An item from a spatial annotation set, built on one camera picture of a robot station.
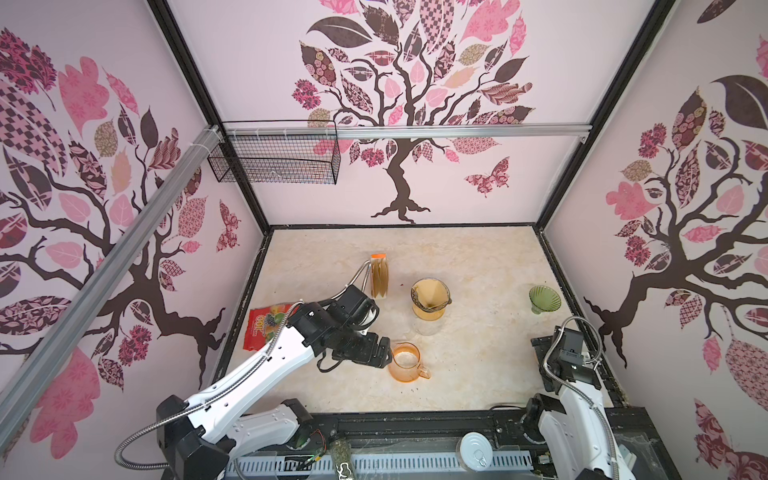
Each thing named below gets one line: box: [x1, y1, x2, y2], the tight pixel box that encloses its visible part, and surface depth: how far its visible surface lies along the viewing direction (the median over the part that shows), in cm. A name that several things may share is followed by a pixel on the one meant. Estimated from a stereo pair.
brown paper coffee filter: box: [412, 279, 449, 307], surface depth 84 cm
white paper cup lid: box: [459, 431, 493, 472], surface depth 67 cm
